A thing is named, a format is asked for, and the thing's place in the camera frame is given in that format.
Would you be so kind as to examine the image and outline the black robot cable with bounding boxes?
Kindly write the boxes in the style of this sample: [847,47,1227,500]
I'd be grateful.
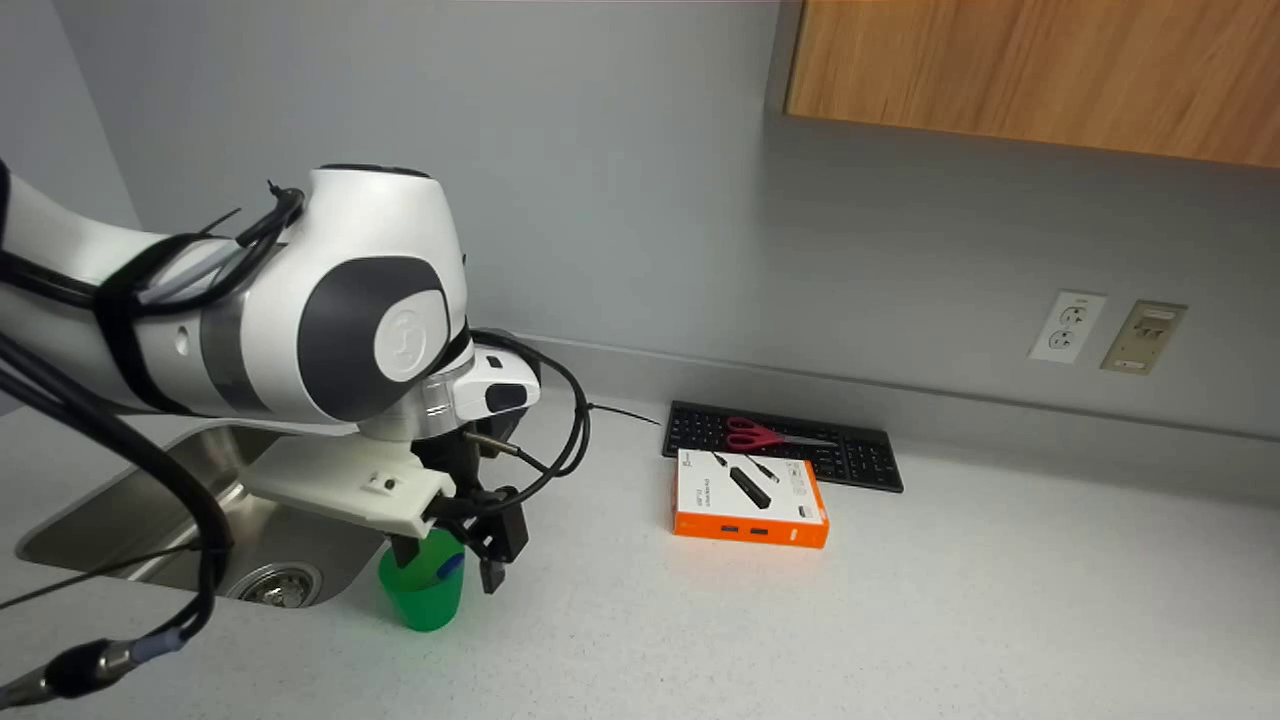
[0,177,597,711]

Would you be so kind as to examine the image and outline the black computer keyboard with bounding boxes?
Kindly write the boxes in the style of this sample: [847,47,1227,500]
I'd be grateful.
[661,398,907,497]

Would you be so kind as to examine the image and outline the red handled scissors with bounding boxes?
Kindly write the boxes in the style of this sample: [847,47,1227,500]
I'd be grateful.
[719,414,841,455]

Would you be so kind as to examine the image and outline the wooden wall cabinet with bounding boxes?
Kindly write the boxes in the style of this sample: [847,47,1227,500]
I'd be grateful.
[782,0,1280,177]

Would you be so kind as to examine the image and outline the thin black wire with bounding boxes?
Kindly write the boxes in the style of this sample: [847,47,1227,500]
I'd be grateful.
[584,398,668,428]

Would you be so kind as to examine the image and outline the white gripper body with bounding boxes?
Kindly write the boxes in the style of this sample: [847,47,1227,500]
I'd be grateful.
[247,436,455,545]

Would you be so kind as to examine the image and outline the white wall power outlet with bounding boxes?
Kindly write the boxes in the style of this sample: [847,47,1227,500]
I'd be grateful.
[1030,287,1113,367]

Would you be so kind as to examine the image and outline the orange and white product box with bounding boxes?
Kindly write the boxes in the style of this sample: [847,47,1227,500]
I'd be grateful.
[673,445,835,553]

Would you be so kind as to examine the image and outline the stainless steel sink basin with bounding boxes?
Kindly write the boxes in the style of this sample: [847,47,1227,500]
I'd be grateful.
[13,421,391,613]

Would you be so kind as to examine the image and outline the green plastic cup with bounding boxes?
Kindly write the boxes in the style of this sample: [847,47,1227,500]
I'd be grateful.
[377,526,474,636]

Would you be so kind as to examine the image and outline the beige wall plate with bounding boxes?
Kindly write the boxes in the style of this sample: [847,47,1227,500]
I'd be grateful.
[1099,298,1194,379]

